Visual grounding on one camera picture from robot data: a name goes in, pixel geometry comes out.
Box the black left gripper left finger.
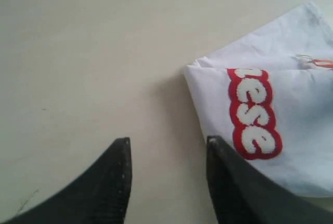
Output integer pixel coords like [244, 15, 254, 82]
[7, 137, 131, 224]

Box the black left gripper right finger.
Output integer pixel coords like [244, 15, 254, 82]
[207, 136, 332, 223]

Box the white t-shirt with red lettering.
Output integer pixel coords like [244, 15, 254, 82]
[184, 3, 332, 197]

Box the orange clothing tag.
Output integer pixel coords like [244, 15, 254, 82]
[295, 54, 333, 71]

